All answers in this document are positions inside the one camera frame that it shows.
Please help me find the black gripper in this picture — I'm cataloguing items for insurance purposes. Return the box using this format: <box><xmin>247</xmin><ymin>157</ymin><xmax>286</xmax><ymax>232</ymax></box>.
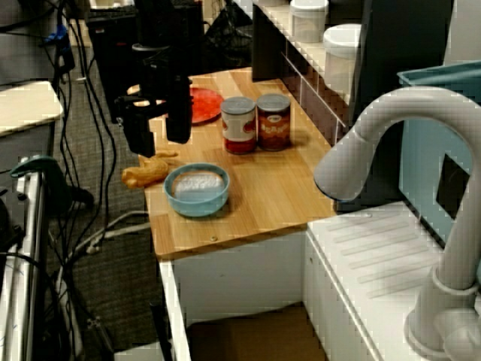
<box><xmin>114</xmin><ymin>44</ymin><xmax>193</xmax><ymax>157</ymax></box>

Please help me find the yellow toy chicken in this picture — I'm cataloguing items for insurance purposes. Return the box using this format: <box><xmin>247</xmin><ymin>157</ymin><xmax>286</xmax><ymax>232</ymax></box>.
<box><xmin>120</xmin><ymin>150</ymin><xmax>178</xmax><ymax>189</ymax></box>

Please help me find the red plate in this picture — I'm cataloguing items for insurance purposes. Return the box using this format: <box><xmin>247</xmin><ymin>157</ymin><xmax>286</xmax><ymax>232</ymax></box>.
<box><xmin>189</xmin><ymin>86</ymin><xmax>225</xmax><ymax>125</ymax></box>

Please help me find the toy salmon sushi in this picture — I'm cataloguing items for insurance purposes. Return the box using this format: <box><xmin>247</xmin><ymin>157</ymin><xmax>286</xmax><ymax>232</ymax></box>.
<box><xmin>171</xmin><ymin>169</ymin><xmax>223</xmax><ymax>200</ymax></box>

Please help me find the light blue bowl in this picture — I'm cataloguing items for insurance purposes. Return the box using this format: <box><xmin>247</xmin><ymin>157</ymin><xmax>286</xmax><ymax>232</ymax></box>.
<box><xmin>163</xmin><ymin>162</ymin><xmax>231</xmax><ymax>218</ymax></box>

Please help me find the tomato print can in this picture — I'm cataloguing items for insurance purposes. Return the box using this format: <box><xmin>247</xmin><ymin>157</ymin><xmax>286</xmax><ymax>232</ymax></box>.
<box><xmin>220</xmin><ymin>96</ymin><xmax>257</xmax><ymax>155</ymax></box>

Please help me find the black computer tower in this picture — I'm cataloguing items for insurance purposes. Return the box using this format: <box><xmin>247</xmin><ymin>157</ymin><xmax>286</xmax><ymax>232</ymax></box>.
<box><xmin>86</xmin><ymin>7</ymin><xmax>206</xmax><ymax>125</ymax></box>

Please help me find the black mesh bin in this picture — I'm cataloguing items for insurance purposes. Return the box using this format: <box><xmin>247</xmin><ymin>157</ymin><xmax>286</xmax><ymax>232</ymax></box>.
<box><xmin>204</xmin><ymin>0</ymin><xmax>253</xmax><ymax>72</ymax></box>

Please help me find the beans print can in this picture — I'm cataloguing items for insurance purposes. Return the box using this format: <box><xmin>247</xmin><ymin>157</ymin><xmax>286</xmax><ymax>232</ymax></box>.
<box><xmin>256</xmin><ymin>93</ymin><xmax>292</xmax><ymax>152</ymax></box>

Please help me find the white side table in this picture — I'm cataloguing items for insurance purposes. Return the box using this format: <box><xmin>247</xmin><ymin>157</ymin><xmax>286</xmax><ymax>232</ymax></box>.
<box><xmin>0</xmin><ymin>80</ymin><xmax>64</xmax><ymax>138</ymax></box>

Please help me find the white toy sink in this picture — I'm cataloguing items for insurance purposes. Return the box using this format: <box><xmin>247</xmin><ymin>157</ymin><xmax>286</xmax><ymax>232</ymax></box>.
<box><xmin>159</xmin><ymin>202</ymin><xmax>481</xmax><ymax>361</ymax></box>

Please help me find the white lidded jar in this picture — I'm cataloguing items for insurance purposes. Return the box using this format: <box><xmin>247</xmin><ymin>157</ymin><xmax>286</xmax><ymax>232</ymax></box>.
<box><xmin>288</xmin><ymin>0</ymin><xmax>330</xmax><ymax>43</ymax></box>
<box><xmin>322</xmin><ymin>24</ymin><xmax>362</xmax><ymax>95</ymax></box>

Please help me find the grey toy faucet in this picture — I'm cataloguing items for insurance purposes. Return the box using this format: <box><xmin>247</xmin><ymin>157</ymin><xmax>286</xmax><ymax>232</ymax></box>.
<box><xmin>313</xmin><ymin>86</ymin><xmax>481</xmax><ymax>358</ymax></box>

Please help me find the teal toy microwave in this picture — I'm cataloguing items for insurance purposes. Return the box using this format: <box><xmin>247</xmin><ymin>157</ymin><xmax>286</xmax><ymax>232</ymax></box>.
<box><xmin>396</xmin><ymin>59</ymin><xmax>481</xmax><ymax>249</ymax></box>

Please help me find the black cable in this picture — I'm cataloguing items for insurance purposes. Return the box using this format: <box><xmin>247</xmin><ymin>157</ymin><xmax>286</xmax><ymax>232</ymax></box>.
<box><xmin>37</xmin><ymin>0</ymin><xmax>121</xmax><ymax>272</ymax></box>

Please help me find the grey cable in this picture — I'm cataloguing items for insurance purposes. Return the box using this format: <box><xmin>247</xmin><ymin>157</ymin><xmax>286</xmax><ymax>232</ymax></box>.
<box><xmin>69</xmin><ymin>210</ymin><xmax>151</xmax><ymax>256</ymax></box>

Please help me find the narrow black shelf post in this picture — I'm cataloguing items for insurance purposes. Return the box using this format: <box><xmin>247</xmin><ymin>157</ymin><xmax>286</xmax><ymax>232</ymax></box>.
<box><xmin>251</xmin><ymin>3</ymin><xmax>289</xmax><ymax>82</ymax></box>

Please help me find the blue cable connector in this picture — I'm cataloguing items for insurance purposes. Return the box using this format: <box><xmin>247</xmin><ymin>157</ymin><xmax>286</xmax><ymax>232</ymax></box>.
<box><xmin>41</xmin><ymin>24</ymin><xmax>71</xmax><ymax>48</ymax></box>

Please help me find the aluminium frame profile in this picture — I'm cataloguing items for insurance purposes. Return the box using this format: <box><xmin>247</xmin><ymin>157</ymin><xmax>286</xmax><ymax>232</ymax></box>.
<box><xmin>0</xmin><ymin>165</ymin><xmax>50</xmax><ymax>361</ymax></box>

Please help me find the wide black shelf post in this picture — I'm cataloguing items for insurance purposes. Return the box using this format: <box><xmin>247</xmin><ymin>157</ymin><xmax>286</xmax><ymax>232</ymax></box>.
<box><xmin>349</xmin><ymin>0</ymin><xmax>454</xmax><ymax>125</ymax></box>

